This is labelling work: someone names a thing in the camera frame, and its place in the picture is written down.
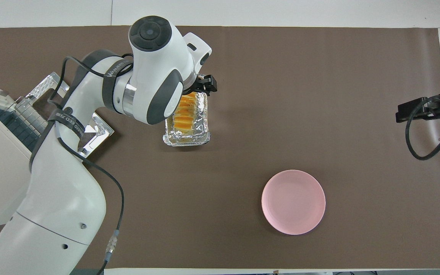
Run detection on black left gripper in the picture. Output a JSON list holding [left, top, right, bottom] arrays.
[[183, 74, 218, 97]]

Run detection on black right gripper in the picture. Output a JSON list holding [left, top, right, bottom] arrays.
[[396, 93, 440, 123]]

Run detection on sliced orange glazed bread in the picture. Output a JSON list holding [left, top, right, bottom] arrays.
[[173, 93, 199, 133]]

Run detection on aluminium foil tray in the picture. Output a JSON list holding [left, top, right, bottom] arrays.
[[162, 92, 211, 147]]

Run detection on brown paper table mat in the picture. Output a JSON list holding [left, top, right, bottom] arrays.
[[0, 26, 440, 269]]

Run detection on pink round plate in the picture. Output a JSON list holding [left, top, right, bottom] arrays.
[[261, 170, 326, 235]]

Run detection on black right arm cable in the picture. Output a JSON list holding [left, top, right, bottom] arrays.
[[405, 97, 440, 161]]

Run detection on glass oven door, metal frame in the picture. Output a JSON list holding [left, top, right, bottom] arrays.
[[24, 71, 115, 159]]

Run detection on metal wire oven rack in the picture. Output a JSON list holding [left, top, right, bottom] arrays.
[[0, 97, 49, 151]]

